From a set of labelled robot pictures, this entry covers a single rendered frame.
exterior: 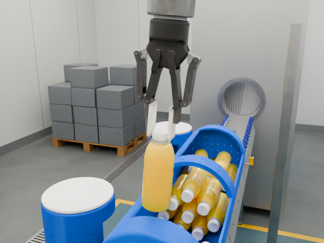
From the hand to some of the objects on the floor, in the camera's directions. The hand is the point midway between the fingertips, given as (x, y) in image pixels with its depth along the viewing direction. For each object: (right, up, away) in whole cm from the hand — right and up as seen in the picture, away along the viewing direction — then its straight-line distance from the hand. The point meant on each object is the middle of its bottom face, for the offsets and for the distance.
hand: (162, 121), depth 64 cm
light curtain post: (+76, -108, +157) cm, 205 cm away
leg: (+70, -92, +214) cm, 243 cm away
